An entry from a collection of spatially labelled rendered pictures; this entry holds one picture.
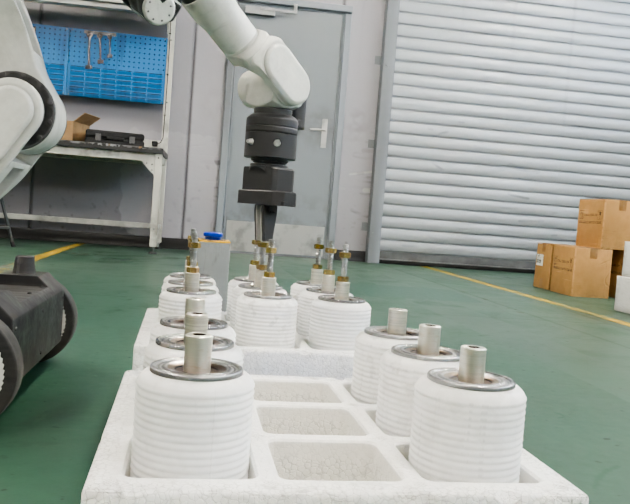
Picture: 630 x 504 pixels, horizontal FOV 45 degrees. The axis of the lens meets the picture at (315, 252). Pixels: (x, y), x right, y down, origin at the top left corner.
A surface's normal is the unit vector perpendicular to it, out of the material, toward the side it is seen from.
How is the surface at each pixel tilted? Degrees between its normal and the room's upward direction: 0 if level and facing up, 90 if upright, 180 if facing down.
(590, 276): 90
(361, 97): 90
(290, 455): 90
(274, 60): 90
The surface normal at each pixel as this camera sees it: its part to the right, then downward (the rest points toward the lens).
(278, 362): 0.17, 0.07
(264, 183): -0.72, -0.02
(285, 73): 0.70, 0.09
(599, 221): -0.98, -0.07
